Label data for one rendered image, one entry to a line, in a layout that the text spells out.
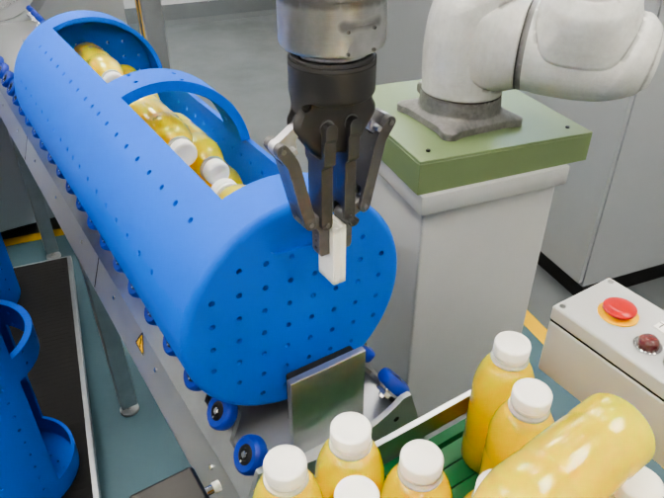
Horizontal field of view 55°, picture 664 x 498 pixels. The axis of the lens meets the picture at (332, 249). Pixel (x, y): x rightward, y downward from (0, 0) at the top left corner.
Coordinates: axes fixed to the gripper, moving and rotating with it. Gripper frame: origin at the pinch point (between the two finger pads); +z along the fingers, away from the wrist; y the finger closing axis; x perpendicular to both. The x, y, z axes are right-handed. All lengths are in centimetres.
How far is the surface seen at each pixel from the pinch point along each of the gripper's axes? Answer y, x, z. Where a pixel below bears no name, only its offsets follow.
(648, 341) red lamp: 25.2, -21.3, 8.7
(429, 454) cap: -1.8, -18.8, 10.6
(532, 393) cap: 11.3, -18.8, 10.6
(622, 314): 26.6, -17.2, 8.7
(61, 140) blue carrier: -15, 54, 6
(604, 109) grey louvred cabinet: 152, 73, 45
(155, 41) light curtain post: 31, 146, 22
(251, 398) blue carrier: -8.5, 4.4, 21.0
